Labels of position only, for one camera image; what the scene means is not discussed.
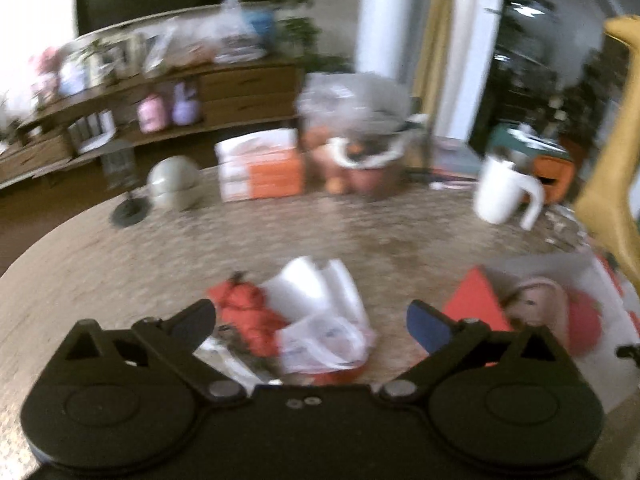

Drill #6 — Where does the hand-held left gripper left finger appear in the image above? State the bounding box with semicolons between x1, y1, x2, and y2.
50;299;251;406

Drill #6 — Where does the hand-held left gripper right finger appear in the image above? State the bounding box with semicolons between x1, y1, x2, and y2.
380;300;584;406

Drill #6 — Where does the red book with doll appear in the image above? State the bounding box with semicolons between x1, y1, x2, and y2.
442;252;640;367

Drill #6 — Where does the red cloth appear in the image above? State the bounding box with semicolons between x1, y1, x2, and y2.
207;272;289;357

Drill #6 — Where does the clear printed plastic packet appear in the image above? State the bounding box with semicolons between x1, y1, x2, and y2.
277;312;377;374

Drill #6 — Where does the white tissue paper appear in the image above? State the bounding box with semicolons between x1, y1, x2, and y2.
262;255;369;332

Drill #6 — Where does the grey round container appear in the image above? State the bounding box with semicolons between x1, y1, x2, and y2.
147;155;204;212

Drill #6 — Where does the stack of colourful books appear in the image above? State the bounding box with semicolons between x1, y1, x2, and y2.
429;144;482;187

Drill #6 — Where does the orange white tissue pack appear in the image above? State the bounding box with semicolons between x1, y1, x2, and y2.
215;128;307;204

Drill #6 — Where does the grey phone stand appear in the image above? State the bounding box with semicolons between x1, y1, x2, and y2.
102;140;149;226

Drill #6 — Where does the plastic bag of fruit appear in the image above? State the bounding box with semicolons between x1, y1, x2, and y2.
295;72;432;197

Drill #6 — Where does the pink small bag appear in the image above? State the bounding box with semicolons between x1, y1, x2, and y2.
137;93;167;134

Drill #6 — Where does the purple small bag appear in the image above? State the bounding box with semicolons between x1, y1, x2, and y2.
171;81;201;126

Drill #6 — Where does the wooden television cabinet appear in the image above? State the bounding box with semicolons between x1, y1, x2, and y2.
0;55;307;192

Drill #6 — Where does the yellow giraffe figure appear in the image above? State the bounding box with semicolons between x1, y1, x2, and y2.
572;15;640;307

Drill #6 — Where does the pink teddy bear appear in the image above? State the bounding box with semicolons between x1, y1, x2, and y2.
29;47;62;107

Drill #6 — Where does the yellow curtain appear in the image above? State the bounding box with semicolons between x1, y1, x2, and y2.
412;0;469;107

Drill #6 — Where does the clear plastic bag of snacks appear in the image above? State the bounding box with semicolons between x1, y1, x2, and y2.
212;0;266;64

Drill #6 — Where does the white standing air conditioner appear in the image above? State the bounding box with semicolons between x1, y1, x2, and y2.
356;0;422;92

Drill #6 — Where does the tall potted tree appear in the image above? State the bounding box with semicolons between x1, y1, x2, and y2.
250;0;352;75

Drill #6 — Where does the white mug with handle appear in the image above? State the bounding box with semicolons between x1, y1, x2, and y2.
473;154;544;231

